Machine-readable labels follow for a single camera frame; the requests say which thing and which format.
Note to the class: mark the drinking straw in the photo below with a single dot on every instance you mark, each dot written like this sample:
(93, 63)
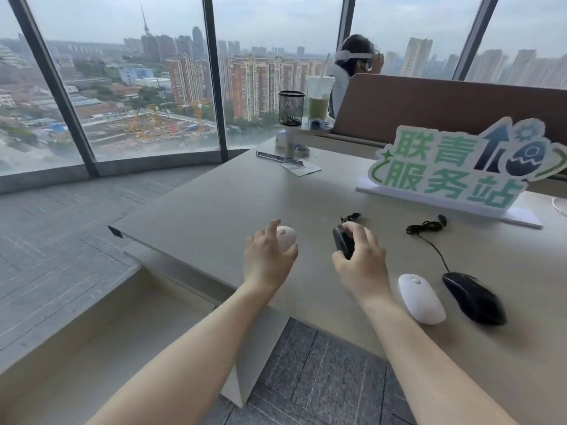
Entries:
(328, 65)

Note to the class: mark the brown desk partition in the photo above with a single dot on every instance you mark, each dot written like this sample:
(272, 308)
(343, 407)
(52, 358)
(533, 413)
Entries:
(434, 106)

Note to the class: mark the person's left forearm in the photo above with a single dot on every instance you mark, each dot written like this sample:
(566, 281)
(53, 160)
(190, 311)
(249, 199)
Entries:
(186, 362)

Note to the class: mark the person's right thumb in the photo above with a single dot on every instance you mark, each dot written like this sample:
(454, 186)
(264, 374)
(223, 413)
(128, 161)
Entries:
(340, 259)

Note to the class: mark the small round white mouse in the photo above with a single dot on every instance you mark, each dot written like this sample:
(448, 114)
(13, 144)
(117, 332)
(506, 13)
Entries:
(287, 236)

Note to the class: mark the dark thin ruler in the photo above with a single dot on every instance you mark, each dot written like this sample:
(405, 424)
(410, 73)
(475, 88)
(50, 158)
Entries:
(279, 157)

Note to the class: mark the black table corner guard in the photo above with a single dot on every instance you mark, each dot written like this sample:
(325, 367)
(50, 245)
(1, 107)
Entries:
(116, 232)

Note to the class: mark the blue and white packet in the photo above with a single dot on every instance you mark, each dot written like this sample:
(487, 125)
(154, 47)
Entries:
(320, 124)

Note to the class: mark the white headset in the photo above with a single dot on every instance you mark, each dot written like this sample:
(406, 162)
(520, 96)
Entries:
(354, 56)

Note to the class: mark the clear tape roll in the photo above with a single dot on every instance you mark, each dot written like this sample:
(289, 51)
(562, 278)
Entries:
(303, 150)

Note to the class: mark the person's right hand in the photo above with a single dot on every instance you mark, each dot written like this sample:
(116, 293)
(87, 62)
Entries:
(366, 265)

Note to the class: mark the white desk support post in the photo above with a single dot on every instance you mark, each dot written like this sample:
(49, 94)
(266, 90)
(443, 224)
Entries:
(289, 145)

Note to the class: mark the green and white desk sign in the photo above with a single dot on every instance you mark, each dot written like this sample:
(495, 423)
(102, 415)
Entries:
(447, 172)

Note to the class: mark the person's left thumb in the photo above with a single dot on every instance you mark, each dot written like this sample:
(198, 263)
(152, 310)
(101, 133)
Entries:
(289, 253)

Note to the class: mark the small white box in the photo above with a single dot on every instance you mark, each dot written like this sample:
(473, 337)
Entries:
(280, 140)

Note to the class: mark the plastic cup with green drink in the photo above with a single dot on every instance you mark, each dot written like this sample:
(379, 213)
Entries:
(319, 101)

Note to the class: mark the person's left hand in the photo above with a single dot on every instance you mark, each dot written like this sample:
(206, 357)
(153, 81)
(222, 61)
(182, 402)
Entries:
(265, 263)

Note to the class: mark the white paper slip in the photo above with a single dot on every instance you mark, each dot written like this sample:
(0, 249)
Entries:
(303, 169)

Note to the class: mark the black mesh pen holder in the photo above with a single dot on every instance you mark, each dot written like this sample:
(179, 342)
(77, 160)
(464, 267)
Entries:
(291, 108)

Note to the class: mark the dark window post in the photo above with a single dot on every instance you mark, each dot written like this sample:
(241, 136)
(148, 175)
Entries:
(347, 17)
(57, 88)
(476, 37)
(215, 79)

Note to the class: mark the person's right forearm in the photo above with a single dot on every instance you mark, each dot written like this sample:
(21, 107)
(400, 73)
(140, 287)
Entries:
(425, 367)

